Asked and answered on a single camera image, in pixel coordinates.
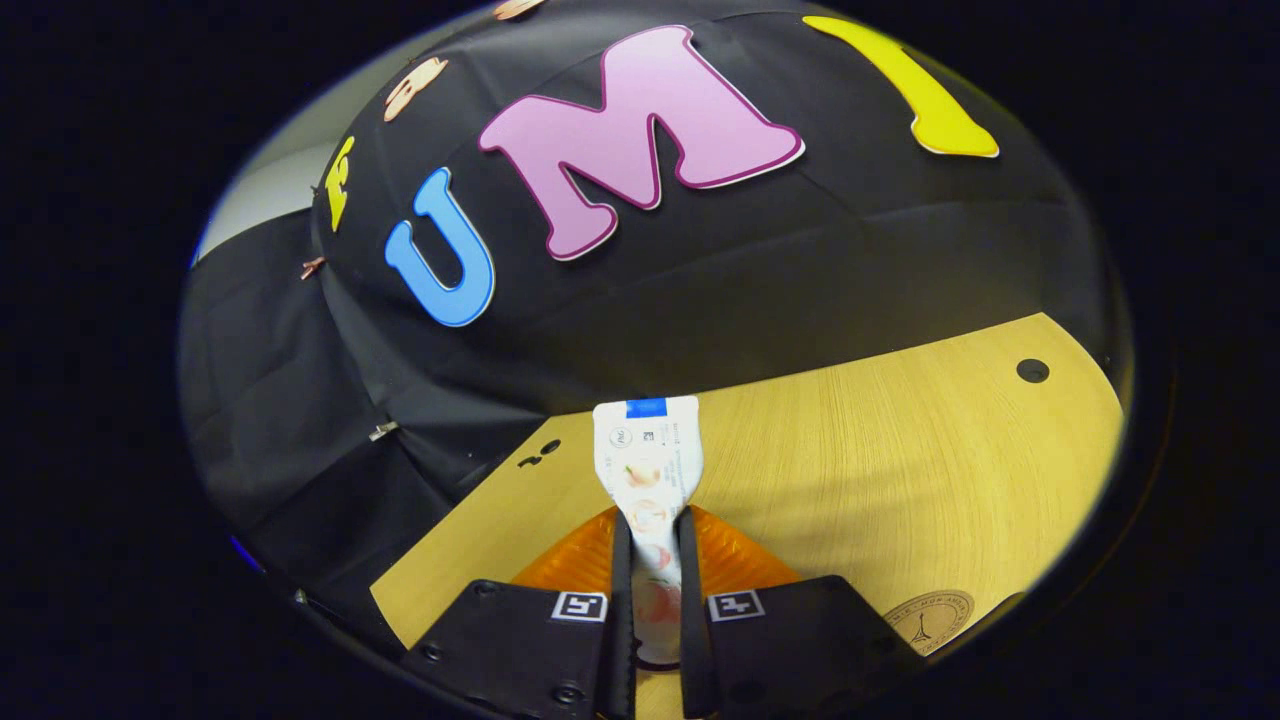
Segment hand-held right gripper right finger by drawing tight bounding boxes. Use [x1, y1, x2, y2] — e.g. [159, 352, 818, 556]
[677, 505, 927, 720]

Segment round cork coaster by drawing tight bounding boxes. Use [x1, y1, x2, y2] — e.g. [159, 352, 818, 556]
[882, 588, 976, 657]

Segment white toothpaste tube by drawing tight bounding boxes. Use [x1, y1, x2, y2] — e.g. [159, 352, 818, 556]
[592, 396, 705, 669]

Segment black backdrop cloth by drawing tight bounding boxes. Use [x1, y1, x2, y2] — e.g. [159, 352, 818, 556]
[180, 0, 1131, 656]

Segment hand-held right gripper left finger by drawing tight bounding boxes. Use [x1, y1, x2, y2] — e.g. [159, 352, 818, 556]
[400, 505, 637, 720]

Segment wooden desktop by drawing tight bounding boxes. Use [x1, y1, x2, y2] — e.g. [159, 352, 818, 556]
[370, 312, 1127, 720]

